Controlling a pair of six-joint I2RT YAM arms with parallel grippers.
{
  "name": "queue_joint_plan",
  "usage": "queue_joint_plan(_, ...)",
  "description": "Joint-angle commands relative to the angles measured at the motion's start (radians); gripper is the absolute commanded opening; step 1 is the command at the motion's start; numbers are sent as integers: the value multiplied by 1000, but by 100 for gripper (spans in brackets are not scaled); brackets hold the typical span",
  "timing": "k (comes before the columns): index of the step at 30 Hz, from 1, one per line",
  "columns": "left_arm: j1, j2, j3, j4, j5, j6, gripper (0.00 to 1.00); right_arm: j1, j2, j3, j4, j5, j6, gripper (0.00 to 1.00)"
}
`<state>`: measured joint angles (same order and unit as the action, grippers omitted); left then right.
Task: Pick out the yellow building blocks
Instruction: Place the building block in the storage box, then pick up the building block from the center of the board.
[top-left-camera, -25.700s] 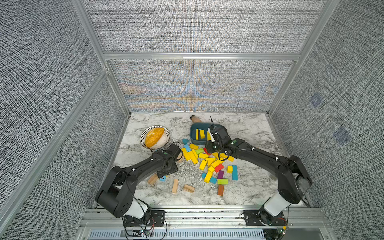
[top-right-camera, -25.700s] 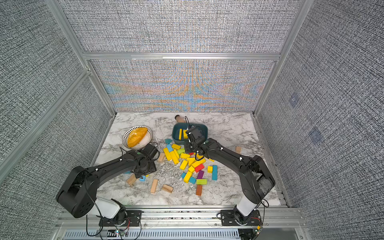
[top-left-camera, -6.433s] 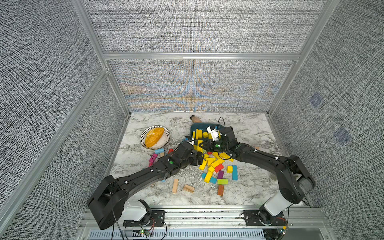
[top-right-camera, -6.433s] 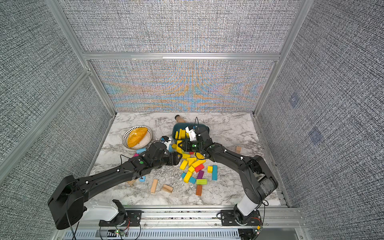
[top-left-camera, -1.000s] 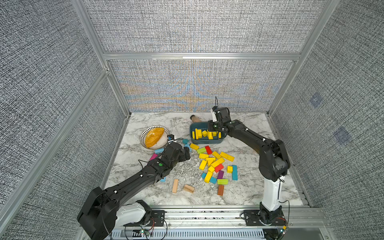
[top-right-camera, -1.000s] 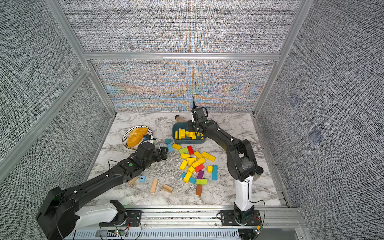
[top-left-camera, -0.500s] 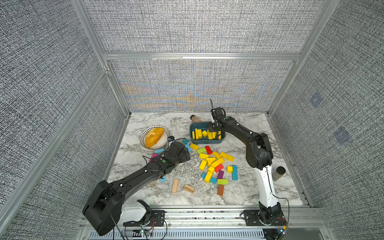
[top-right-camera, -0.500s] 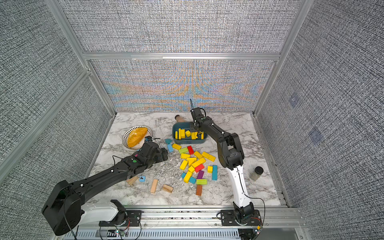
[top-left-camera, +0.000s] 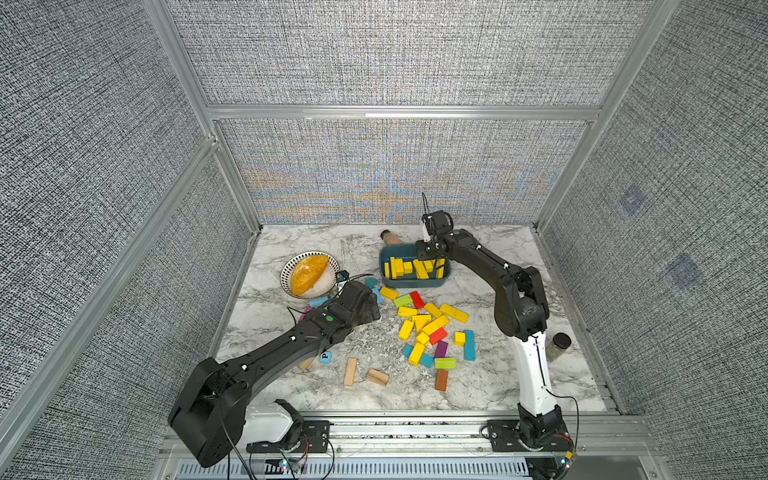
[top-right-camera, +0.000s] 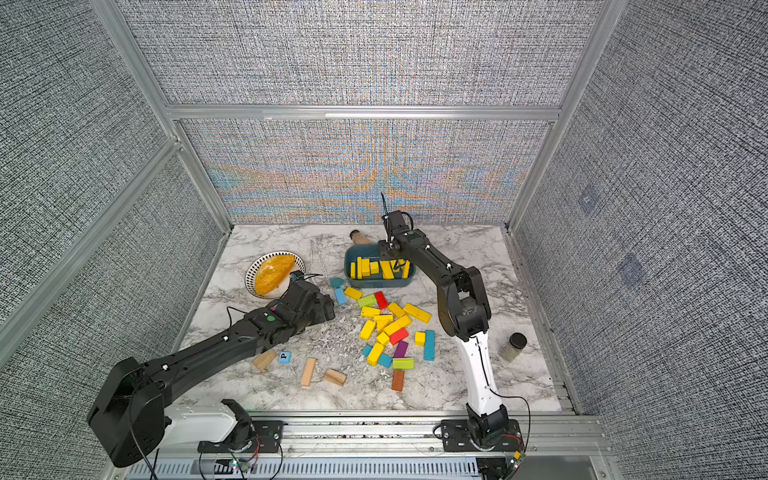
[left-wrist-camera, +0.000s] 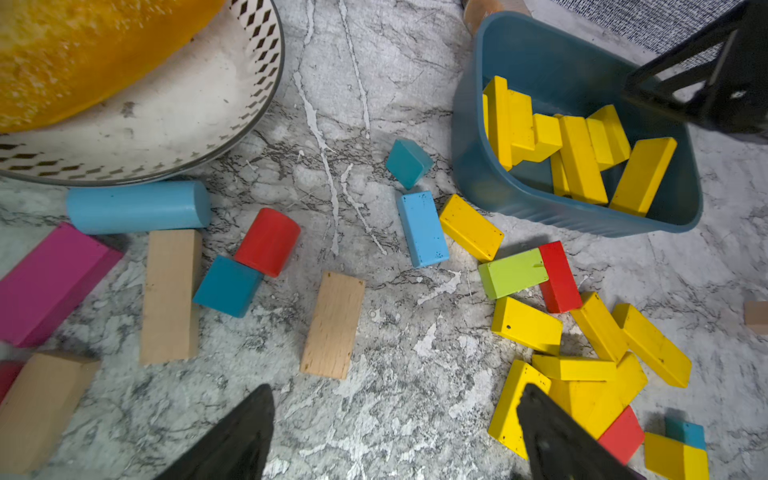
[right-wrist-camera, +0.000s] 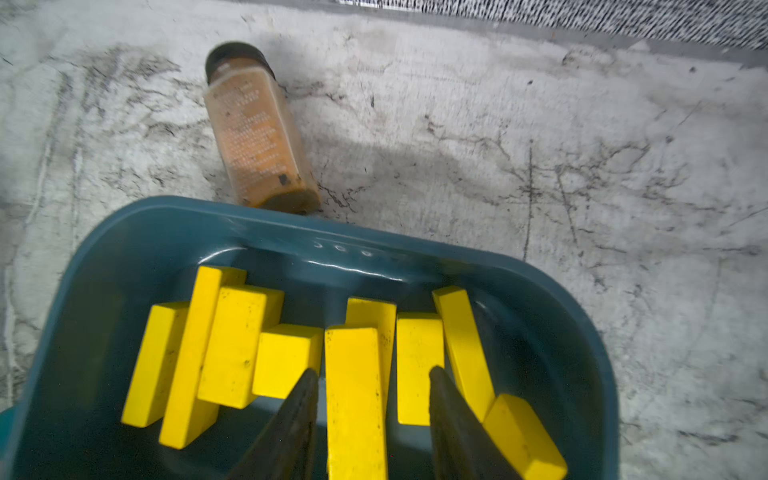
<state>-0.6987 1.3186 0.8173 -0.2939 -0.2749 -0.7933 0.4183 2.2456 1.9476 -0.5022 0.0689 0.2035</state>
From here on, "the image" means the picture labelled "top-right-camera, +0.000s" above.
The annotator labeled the red block lower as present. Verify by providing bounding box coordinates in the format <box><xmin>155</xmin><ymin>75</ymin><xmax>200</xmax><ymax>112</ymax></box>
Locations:
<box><xmin>389</xmin><ymin>328</ymin><xmax>409</xmax><ymax>345</ymax></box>

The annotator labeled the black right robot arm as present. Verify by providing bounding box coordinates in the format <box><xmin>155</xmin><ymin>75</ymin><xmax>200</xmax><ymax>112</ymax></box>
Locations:
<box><xmin>378</xmin><ymin>210</ymin><xmax>509</xmax><ymax>449</ymax></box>

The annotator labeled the grey jar with black lid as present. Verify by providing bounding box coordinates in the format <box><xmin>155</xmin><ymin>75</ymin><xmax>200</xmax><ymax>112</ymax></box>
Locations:
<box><xmin>500</xmin><ymin>332</ymin><xmax>528</xmax><ymax>362</ymax></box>

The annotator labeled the patterned white plate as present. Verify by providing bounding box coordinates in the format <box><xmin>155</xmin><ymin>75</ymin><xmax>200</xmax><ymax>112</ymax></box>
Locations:
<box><xmin>244</xmin><ymin>251</ymin><xmax>306</xmax><ymax>299</ymax></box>

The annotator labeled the red long block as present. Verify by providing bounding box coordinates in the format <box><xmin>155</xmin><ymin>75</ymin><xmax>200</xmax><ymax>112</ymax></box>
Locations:
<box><xmin>374</xmin><ymin>292</ymin><xmax>388</xmax><ymax>309</ymax></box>

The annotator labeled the yellow block front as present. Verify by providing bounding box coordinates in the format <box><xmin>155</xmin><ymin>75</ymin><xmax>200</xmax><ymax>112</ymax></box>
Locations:
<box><xmin>367</xmin><ymin>342</ymin><xmax>385</xmax><ymax>366</ymax></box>

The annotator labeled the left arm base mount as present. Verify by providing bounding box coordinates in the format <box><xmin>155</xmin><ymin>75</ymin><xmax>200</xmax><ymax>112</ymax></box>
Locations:
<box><xmin>197</xmin><ymin>399</ymin><xmax>284</xmax><ymax>454</ymax></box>

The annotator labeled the yellow block right end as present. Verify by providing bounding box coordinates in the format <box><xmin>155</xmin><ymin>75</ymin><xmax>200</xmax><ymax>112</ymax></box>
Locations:
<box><xmin>403</xmin><ymin>303</ymin><xmax>432</xmax><ymax>324</ymax></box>

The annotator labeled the purple block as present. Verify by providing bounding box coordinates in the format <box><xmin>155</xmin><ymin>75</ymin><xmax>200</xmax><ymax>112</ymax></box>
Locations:
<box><xmin>394</xmin><ymin>340</ymin><xmax>409</xmax><ymax>358</ymax></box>

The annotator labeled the natural wood arch block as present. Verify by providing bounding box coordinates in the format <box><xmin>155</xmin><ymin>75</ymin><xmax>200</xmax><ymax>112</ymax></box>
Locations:
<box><xmin>323</xmin><ymin>369</ymin><xmax>347</xmax><ymax>387</ymax></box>

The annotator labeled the orange sesame bread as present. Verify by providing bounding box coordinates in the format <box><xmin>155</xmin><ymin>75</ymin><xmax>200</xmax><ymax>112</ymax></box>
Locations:
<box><xmin>253</xmin><ymin>254</ymin><xmax>295</xmax><ymax>295</ymax></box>

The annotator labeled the lime green block front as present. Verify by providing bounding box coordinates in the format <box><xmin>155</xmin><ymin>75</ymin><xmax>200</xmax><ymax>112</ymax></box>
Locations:
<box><xmin>392</xmin><ymin>357</ymin><xmax>415</xmax><ymax>370</ymax></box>

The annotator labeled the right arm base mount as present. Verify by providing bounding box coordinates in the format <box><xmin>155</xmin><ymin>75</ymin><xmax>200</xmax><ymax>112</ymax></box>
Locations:
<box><xmin>434</xmin><ymin>419</ymin><xmax>525</xmax><ymax>453</ymax></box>

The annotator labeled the natural wood block front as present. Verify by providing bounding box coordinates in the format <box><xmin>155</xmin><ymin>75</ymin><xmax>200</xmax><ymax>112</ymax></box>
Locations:
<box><xmin>300</xmin><ymin>358</ymin><xmax>317</xmax><ymax>388</ymax></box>

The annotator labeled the teal plastic bin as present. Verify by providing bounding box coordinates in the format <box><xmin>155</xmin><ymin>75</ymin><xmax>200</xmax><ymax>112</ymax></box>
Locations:
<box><xmin>344</xmin><ymin>244</ymin><xmax>419</xmax><ymax>289</ymax></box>

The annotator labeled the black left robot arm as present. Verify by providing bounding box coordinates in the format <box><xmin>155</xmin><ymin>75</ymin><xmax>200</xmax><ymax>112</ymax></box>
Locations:
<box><xmin>87</xmin><ymin>280</ymin><xmax>335</xmax><ymax>467</ymax></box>

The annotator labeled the light blue flat block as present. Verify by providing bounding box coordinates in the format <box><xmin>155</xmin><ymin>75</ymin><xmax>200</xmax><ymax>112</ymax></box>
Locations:
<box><xmin>334</xmin><ymin>288</ymin><xmax>347</xmax><ymax>305</ymax></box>

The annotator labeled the natural wood block left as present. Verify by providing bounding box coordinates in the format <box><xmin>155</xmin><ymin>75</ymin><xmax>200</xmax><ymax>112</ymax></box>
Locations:
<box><xmin>252</xmin><ymin>350</ymin><xmax>277</xmax><ymax>372</ymax></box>

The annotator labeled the teal long block right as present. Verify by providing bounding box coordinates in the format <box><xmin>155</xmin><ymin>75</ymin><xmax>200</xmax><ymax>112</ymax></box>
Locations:
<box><xmin>423</xmin><ymin>330</ymin><xmax>435</xmax><ymax>361</ymax></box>

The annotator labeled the orange brown block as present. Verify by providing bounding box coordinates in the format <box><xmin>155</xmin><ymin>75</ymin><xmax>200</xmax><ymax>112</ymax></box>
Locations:
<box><xmin>391</xmin><ymin>370</ymin><xmax>405</xmax><ymax>392</ymax></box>

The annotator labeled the spice jar with black cap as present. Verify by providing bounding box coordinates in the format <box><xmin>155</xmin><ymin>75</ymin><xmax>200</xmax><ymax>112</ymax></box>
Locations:
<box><xmin>349</xmin><ymin>229</ymin><xmax>372</xmax><ymax>245</ymax></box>

